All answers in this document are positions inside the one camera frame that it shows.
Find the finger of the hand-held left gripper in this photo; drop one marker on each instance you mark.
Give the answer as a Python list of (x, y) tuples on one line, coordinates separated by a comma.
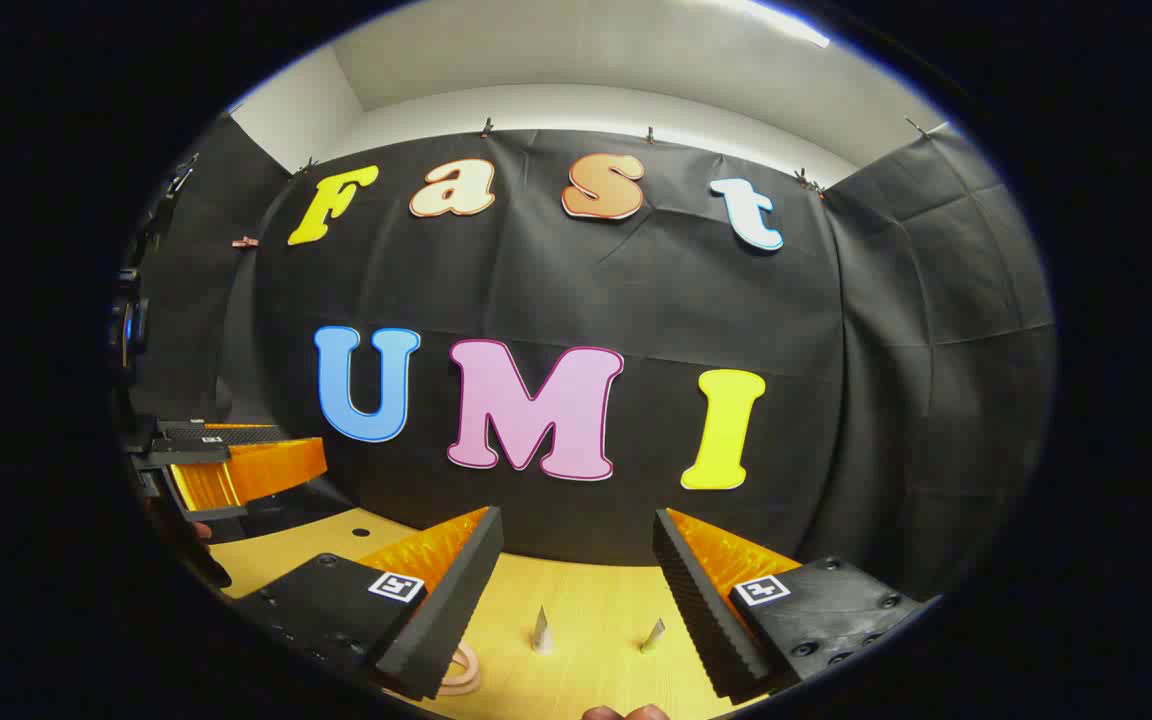
[(236, 434), (266, 468)]

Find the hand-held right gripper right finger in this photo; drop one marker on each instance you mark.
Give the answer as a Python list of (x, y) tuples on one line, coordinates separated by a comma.
[(701, 620)]

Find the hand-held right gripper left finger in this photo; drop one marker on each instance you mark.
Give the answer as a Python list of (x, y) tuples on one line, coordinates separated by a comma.
[(446, 610)]

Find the pink suitcase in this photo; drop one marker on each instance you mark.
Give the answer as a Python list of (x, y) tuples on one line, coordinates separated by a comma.
[(474, 665)]

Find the black backdrop cloth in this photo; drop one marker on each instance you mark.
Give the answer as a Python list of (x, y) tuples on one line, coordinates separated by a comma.
[(636, 290)]

